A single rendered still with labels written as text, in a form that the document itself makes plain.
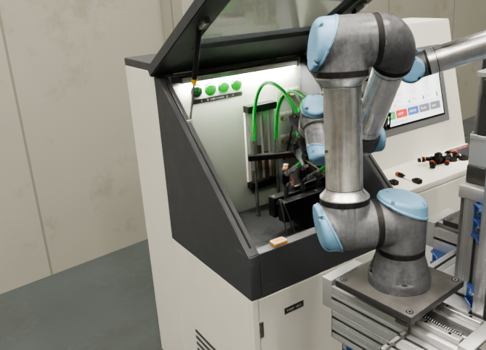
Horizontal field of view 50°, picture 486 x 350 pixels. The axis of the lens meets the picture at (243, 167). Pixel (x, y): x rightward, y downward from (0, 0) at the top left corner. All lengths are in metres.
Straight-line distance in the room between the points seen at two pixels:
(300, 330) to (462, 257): 0.70
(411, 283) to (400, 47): 0.55
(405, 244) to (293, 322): 0.73
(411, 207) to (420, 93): 1.29
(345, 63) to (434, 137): 1.45
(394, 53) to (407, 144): 1.26
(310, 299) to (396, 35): 1.05
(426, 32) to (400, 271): 1.47
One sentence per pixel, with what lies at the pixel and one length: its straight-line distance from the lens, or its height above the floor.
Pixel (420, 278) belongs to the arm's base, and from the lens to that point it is 1.33.
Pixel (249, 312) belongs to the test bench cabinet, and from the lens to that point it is 1.78.
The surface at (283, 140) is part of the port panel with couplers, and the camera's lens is 2.29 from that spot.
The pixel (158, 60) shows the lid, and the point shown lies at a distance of 1.87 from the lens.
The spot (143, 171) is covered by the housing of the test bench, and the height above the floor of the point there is 1.02.
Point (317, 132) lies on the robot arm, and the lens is 1.47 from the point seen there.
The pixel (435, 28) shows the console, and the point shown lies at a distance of 2.61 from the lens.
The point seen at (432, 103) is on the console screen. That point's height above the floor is 1.20.
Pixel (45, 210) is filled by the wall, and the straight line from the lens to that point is 3.61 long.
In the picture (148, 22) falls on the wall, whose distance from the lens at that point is 3.72.
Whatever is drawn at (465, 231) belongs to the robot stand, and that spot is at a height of 1.13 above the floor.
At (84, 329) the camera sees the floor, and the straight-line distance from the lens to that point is 3.17.
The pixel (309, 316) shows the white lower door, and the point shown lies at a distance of 1.95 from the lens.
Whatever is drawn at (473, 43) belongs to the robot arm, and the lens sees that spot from 1.59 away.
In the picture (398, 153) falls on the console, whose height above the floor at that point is 1.03.
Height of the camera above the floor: 1.76
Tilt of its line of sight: 19 degrees down
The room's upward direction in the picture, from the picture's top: 3 degrees counter-clockwise
